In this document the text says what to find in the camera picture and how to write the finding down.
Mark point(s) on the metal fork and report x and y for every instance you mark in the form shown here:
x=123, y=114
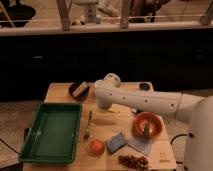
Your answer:
x=87, y=130

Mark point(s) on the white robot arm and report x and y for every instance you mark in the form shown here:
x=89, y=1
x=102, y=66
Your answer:
x=196, y=111

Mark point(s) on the cake slice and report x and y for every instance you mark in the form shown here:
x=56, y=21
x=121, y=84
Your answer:
x=79, y=88

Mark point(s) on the yellow banana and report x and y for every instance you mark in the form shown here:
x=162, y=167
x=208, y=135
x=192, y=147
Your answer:
x=110, y=110

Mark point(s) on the orange fruit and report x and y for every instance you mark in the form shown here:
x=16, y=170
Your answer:
x=97, y=147

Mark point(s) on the blue sponge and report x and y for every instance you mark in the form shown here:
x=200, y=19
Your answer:
x=116, y=142

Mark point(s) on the green item in bowl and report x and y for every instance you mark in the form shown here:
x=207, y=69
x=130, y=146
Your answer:
x=147, y=134

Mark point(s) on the bunch of dark grapes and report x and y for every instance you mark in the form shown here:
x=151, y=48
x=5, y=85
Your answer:
x=138, y=163

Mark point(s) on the orange bowl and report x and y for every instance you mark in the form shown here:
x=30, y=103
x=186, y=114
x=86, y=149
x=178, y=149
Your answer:
x=141, y=119

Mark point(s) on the metal cup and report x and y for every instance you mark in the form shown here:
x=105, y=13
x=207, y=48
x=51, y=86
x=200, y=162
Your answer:
x=144, y=86

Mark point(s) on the blue-grey cloth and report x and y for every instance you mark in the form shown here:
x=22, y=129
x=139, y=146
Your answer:
x=141, y=144

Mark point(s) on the wooden table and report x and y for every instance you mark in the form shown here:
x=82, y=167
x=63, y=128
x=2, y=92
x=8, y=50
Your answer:
x=103, y=126

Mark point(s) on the green plastic tray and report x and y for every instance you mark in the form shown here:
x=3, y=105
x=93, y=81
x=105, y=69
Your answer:
x=53, y=135

